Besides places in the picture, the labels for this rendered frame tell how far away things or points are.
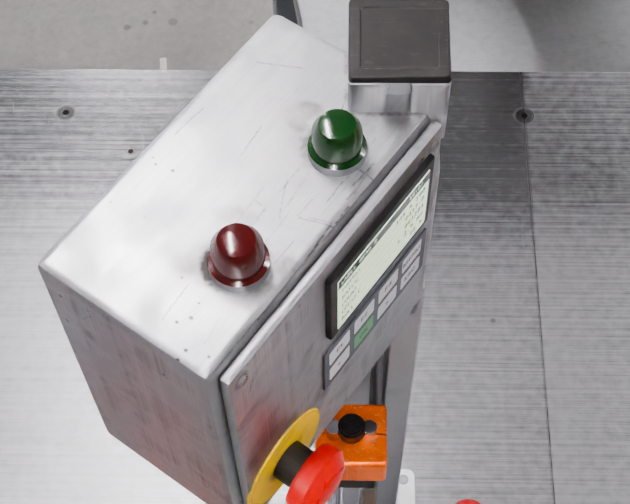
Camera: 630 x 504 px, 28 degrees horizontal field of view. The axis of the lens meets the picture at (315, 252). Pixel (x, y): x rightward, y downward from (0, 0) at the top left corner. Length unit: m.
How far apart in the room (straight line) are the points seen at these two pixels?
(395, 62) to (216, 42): 1.96
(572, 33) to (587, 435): 0.48
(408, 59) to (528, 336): 0.71
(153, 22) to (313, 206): 2.03
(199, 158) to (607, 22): 0.97
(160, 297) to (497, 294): 0.77
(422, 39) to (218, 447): 0.20
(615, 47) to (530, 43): 0.09
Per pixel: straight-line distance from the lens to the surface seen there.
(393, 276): 0.63
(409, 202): 0.57
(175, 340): 0.51
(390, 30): 0.56
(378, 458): 0.79
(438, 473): 1.17
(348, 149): 0.53
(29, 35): 2.58
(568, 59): 1.43
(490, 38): 1.44
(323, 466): 0.63
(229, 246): 0.50
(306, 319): 0.54
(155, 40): 2.52
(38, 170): 1.36
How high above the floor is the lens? 1.93
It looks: 60 degrees down
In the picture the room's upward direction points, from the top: 2 degrees counter-clockwise
